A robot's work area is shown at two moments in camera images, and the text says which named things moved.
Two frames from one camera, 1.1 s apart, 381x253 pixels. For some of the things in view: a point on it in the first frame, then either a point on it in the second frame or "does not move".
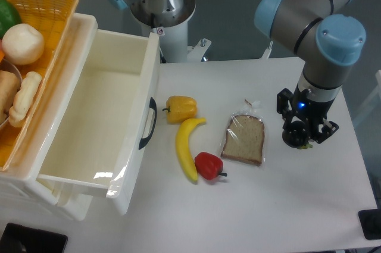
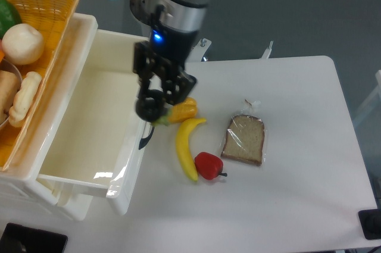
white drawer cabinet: (18, 185) does not move
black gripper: (314, 111) -> (165, 54)
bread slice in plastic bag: (244, 136) does not move
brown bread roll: (9, 84) does not move
